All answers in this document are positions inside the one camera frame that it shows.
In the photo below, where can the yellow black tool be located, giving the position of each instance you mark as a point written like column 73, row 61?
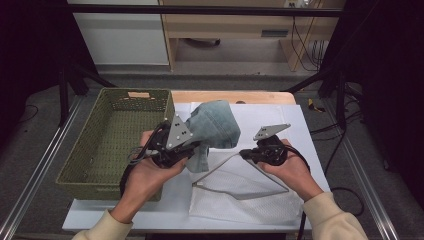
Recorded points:
column 313, row 106

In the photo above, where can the black horizontal bar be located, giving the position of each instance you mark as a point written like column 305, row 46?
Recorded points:
column 200, row 10

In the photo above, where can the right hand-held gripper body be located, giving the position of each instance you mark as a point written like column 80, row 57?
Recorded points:
column 271, row 151

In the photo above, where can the aluminium rail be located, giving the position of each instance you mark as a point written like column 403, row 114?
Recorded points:
column 363, row 173
column 40, row 166

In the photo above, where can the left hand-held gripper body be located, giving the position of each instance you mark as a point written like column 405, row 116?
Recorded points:
column 173, row 140

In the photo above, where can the light wooden desk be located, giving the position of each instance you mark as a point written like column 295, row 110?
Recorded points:
column 233, row 26

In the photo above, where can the white cabinet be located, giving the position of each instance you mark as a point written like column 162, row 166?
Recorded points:
column 123, row 40

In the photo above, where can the person's left hand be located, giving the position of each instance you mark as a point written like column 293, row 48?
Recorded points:
column 150, row 180

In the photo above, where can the blue denim shorts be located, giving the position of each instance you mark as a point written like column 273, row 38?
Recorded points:
column 216, row 126

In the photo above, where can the white table board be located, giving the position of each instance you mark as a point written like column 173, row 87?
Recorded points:
column 310, row 140

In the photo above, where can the green woven basket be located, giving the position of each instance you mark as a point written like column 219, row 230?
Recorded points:
column 83, row 146

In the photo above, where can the white mesh laundry bag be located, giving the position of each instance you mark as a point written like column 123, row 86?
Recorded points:
column 233, row 200

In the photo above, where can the wooden table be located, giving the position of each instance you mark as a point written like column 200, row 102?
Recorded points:
column 266, row 96

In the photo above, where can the person's right hand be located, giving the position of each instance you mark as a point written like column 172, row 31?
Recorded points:
column 293, row 176

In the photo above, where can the black curtain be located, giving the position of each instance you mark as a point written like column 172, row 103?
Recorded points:
column 393, row 66
column 26, row 50

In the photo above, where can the black metal stand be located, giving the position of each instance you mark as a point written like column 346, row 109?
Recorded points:
column 63, row 93
column 340, row 96

